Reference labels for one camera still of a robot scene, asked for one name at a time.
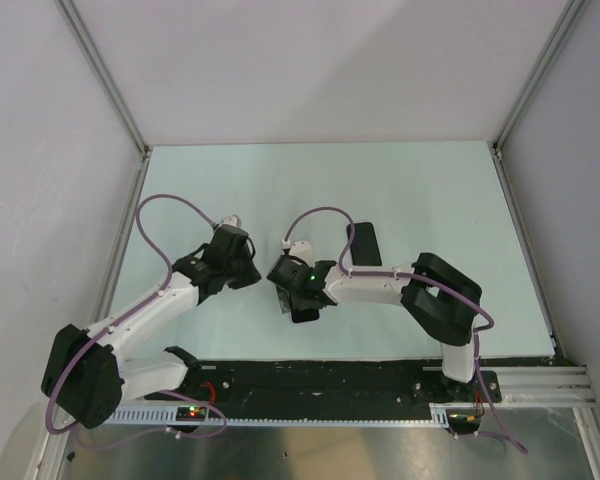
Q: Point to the right controller board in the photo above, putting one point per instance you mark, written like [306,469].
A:
[463,424]

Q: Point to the right aluminium frame post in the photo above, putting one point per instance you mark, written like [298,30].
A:
[549,54]

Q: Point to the left controller board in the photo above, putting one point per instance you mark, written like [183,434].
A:
[191,413]

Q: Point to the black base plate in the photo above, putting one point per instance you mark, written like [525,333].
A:
[332,389]

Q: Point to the left aluminium frame post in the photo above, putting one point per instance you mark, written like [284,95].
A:
[94,58]

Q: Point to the black smartphone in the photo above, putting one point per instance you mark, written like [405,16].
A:
[304,315]

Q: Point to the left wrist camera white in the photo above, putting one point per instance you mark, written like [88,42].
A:
[233,220]

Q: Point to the aluminium frame post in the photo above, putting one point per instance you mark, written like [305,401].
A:
[94,58]
[549,54]

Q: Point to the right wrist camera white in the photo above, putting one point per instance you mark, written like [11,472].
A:
[300,249]

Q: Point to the controller board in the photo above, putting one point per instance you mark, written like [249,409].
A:
[191,413]
[463,424]

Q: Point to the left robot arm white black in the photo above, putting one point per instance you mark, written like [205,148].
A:
[91,371]

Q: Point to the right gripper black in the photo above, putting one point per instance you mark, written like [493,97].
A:
[287,301]

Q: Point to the black phone case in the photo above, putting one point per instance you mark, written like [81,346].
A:
[364,249]

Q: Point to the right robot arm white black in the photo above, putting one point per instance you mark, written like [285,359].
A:
[443,301]

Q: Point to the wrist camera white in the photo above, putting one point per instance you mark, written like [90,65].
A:
[300,249]
[233,220]

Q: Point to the white slotted cable duct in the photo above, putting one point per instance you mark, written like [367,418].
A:
[165,415]

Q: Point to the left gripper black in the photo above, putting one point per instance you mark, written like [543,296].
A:
[251,275]

